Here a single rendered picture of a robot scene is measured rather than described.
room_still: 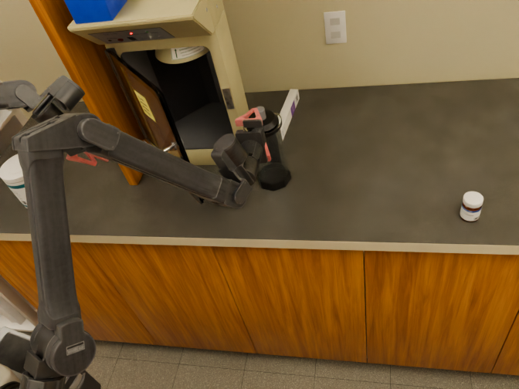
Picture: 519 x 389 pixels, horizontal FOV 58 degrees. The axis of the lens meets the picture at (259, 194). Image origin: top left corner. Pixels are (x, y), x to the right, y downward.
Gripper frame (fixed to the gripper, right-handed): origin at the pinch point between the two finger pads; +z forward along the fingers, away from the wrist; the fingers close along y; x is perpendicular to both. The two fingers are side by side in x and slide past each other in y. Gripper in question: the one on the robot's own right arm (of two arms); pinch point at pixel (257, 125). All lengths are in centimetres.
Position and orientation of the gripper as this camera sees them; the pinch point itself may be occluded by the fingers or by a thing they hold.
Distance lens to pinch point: 124.2
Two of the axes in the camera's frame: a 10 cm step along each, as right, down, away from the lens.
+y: -1.9, -6.8, -7.1
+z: 1.7, -7.4, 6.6
